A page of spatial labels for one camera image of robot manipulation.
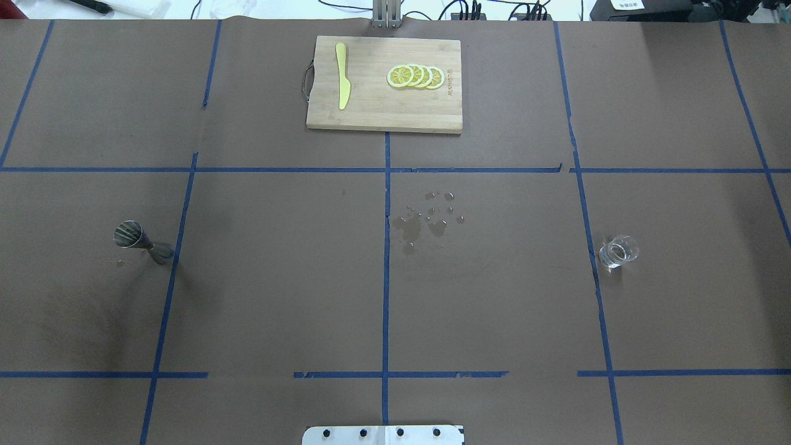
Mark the clear glass cup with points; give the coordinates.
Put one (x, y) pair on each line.
(620, 250)

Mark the steel double jigger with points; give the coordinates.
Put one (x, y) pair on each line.
(130, 234)

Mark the bamboo cutting board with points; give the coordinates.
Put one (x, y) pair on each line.
(373, 104)

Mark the yellow plastic knife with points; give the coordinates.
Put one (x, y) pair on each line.
(344, 83)

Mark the front lemon slice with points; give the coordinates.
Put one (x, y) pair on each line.
(400, 76)

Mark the lemon slice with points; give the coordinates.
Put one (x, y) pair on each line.
(400, 76)
(427, 77)
(418, 75)
(437, 78)

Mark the aluminium frame post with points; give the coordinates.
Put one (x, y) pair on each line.
(387, 14)

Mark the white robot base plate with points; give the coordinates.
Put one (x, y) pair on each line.
(385, 434)

